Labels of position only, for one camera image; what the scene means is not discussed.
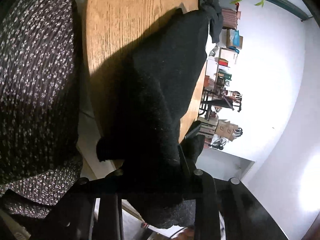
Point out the black standing fan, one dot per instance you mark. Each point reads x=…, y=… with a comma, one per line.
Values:
x=218, y=143

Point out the black metal rack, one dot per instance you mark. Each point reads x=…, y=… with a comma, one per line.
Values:
x=220, y=102

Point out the pink suitcase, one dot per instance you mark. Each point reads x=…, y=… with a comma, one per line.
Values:
x=230, y=18

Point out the black sweatshirt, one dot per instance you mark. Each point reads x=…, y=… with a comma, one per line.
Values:
x=215, y=17

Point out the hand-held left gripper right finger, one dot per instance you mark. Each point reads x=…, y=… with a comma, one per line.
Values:
x=207, y=187

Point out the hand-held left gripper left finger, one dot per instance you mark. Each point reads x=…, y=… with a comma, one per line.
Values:
x=107, y=187

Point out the white low cabinet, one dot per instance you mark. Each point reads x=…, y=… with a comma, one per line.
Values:
x=222, y=62

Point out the person's speckled dark knit clothing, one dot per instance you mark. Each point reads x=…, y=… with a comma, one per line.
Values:
x=32, y=80

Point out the black fleece jacket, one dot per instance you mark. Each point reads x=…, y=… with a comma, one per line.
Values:
x=160, y=92

